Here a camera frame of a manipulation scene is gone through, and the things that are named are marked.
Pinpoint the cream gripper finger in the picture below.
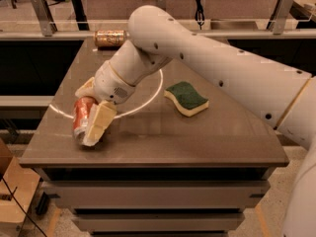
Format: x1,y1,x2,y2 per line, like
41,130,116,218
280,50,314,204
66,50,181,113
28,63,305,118
75,77,95,98
83,101,117,146

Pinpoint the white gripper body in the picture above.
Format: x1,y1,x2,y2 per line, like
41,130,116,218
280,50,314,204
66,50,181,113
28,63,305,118
94,60,135,105

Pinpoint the red coke can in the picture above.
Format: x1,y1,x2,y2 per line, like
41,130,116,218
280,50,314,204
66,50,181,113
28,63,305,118
72,97,96,145

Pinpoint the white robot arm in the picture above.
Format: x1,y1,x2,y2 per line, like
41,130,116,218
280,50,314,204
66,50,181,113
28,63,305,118
76,5,316,237

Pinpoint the gold soda can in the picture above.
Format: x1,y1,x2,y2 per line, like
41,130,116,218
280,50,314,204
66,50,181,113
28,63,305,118
94,30,126,47

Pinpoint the green yellow sponge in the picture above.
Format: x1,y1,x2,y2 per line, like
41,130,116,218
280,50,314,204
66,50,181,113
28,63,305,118
164,81,209,118

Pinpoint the cardboard box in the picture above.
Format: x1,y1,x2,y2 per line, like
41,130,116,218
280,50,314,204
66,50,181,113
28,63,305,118
0,139,40,237

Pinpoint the metal railing bracket left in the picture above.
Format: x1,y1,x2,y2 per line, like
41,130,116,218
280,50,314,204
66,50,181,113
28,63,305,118
31,0,55,37

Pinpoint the metal railing bracket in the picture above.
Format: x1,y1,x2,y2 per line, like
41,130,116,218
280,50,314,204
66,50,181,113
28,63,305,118
155,0,168,12
272,0,294,35
31,0,55,37

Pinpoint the metal railing bracket middle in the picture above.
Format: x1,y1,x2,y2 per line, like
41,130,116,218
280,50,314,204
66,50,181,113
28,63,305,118
155,0,168,12

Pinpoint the black hanging cable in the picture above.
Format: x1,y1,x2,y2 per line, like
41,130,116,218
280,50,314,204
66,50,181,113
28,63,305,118
194,0,206,31

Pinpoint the black cable on floor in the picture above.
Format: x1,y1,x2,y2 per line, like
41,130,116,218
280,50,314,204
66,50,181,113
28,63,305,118
0,173,48,237

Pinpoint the metal railing bracket right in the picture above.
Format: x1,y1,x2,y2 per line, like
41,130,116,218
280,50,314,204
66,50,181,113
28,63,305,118
272,0,294,35

